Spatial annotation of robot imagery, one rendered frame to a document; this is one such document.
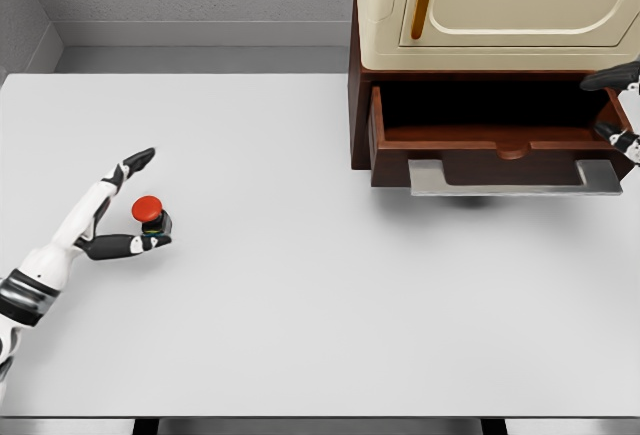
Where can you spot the cream and brown cabinet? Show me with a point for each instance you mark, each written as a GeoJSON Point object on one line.
{"type": "Point", "coordinates": [380, 30]}

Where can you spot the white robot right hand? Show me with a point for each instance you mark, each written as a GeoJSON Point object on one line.
{"type": "Point", "coordinates": [622, 141]}

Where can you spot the red push-button switch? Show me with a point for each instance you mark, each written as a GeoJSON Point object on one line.
{"type": "Point", "coordinates": [148, 209]}

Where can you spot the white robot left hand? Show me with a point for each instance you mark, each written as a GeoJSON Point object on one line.
{"type": "Point", "coordinates": [75, 227]}

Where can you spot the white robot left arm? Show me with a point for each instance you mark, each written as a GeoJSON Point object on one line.
{"type": "Point", "coordinates": [22, 295]}

